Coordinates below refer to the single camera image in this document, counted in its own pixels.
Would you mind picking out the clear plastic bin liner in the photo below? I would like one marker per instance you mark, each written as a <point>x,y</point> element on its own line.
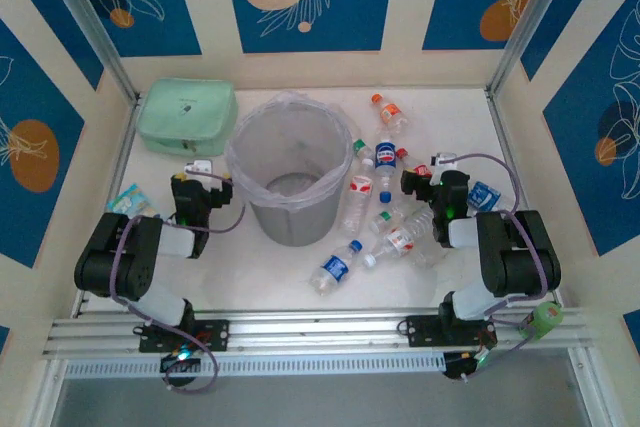
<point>235,157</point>

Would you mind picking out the blue Pepsi label bottle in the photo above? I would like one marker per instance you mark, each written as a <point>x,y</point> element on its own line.
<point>385,156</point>

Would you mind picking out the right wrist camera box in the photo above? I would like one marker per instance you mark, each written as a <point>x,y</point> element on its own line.
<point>442,159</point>

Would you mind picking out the mint green zip pouch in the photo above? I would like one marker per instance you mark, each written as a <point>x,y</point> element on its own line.
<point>185,112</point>

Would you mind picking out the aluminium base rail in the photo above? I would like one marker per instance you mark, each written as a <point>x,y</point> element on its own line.
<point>310,332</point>

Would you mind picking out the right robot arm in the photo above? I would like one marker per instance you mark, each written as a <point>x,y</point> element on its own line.
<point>520,257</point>

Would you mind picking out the green cap clear bottle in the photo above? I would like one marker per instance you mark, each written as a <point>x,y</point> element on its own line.
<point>387,217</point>
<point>358,146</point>

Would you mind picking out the green tape roll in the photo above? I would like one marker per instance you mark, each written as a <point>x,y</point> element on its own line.
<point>542,319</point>

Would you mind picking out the red cap plastic bottle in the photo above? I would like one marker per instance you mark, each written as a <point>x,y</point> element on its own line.
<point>407,159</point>

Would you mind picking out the red white label bottle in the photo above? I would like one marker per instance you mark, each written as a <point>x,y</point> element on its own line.
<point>361,187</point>

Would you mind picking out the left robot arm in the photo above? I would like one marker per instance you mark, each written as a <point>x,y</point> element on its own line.
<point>100,267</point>

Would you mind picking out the light blue snack packet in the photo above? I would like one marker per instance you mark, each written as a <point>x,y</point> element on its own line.
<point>131,199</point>

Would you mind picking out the orange cap plastic bottle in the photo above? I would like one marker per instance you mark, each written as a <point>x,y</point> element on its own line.
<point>391,114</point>

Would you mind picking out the clear plastic bottle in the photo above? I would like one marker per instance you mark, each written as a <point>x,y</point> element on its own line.
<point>427,256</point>

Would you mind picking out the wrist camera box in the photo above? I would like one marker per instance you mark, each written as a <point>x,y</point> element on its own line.
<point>442,159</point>
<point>197,168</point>

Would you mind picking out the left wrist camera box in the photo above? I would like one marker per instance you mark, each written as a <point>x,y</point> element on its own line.
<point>197,168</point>

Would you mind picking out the grey mesh bin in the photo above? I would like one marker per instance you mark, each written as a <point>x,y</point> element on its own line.
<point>290,227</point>

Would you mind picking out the orange label white cap bottle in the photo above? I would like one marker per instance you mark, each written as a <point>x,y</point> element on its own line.
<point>400,242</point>

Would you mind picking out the aluminium frame post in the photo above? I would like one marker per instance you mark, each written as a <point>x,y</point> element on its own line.
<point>532,22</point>
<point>90,27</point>

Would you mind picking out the blue white label bottle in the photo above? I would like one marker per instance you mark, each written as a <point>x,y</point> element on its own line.
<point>486,196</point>

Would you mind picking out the blue cap blue label bottle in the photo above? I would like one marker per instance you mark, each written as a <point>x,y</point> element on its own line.
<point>335,267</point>

